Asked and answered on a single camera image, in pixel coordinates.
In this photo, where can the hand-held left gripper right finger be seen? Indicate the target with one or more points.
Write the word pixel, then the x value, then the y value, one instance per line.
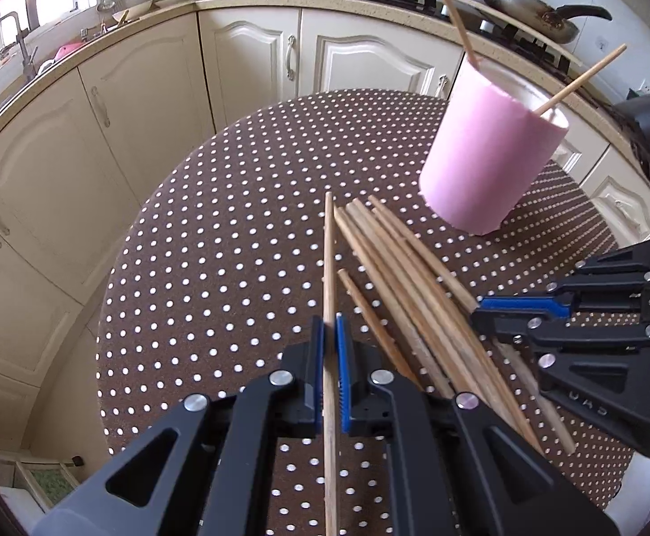
pixel 340 357

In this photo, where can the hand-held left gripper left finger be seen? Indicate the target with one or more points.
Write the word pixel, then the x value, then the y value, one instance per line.
pixel 318 357

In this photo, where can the light wooden chopstick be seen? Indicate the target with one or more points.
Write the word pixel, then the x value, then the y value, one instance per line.
pixel 329 268

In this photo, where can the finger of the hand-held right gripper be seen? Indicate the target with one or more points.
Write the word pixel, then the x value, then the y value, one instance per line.
pixel 503 325
pixel 526 307

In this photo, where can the pink cup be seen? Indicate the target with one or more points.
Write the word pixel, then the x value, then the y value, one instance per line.
pixel 487 162

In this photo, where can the white wooden frame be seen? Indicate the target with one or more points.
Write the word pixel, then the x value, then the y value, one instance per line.
pixel 46 480

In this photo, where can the white bowl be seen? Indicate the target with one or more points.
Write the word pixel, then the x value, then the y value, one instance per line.
pixel 132 11

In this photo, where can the bunch of wooden chopsticks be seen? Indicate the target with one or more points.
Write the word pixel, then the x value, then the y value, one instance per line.
pixel 447 8

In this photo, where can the row of cream cabinet doors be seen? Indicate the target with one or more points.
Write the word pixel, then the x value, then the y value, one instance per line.
pixel 152 100

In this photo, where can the metal kitchen faucet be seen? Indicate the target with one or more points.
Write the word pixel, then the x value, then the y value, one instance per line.
pixel 23 50

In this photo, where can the pile of wooden chopsticks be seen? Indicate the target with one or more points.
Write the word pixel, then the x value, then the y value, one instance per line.
pixel 408 296

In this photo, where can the pink bowl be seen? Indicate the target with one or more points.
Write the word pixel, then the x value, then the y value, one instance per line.
pixel 68 51

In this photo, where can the steel frying pan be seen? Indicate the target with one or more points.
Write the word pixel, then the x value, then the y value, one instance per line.
pixel 520 5

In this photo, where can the black gas stove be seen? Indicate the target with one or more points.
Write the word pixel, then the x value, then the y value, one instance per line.
pixel 408 4

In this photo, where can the brown polka dot tablecloth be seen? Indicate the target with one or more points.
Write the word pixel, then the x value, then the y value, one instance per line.
pixel 219 234

